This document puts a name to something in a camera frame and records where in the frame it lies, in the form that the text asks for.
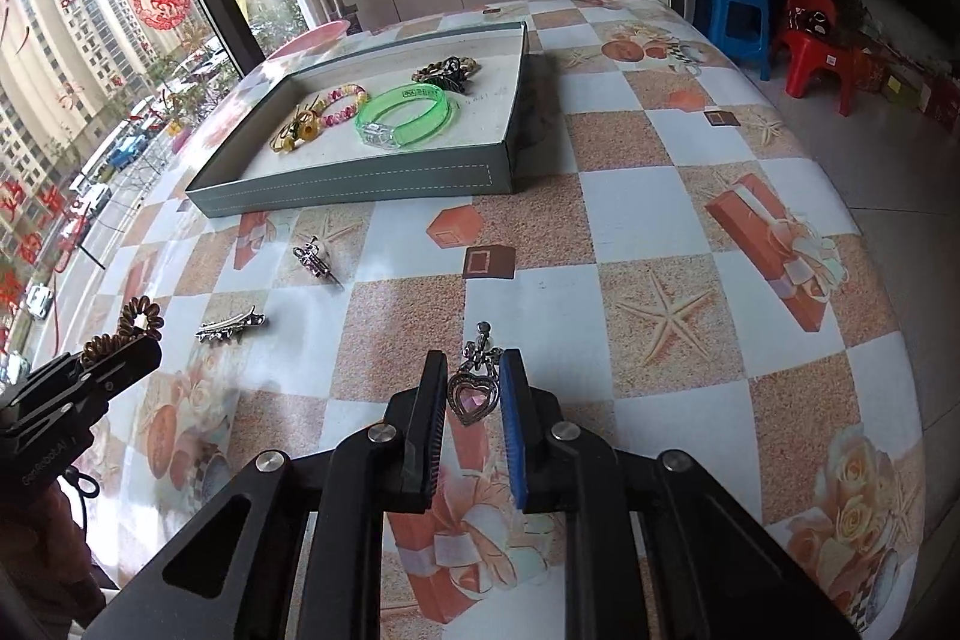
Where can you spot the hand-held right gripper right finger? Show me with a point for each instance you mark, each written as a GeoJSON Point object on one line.
{"type": "Point", "coordinates": [514, 430]}

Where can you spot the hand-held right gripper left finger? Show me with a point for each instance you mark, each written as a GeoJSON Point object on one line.
{"type": "Point", "coordinates": [426, 430]}

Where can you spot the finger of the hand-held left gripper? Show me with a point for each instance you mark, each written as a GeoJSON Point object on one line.
{"type": "Point", "coordinates": [124, 362]}
{"type": "Point", "coordinates": [45, 377]}

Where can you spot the pink heart pendant charm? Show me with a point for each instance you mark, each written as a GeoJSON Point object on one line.
{"type": "Point", "coordinates": [471, 396]}

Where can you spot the grey-green shallow cardboard box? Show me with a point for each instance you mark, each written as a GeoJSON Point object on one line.
{"type": "Point", "coordinates": [352, 183]}

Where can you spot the green translucent bangle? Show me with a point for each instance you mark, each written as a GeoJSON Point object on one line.
{"type": "Point", "coordinates": [420, 111]}

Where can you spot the black hair claw clip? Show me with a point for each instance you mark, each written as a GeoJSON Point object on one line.
{"type": "Point", "coordinates": [454, 70]}

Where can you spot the person's left hand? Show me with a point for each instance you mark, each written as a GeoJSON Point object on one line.
{"type": "Point", "coordinates": [52, 550]}

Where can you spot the silver metal hair clip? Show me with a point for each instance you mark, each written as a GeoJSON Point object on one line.
{"type": "Point", "coordinates": [229, 326]}

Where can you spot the small silver hair clip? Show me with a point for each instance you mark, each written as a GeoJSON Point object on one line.
{"type": "Point", "coordinates": [315, 261]}

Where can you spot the blue plastic stool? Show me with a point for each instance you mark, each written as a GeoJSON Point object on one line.
{"type": "Point", "coordinates": [731, 21]}

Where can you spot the red plastic chair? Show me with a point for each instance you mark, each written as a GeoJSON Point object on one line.
{"type": "Point", "coordinates": [814, 55]}

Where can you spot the row of gift boxes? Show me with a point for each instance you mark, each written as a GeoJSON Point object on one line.
{"type": "Point", "coordinates": [915, 89]}

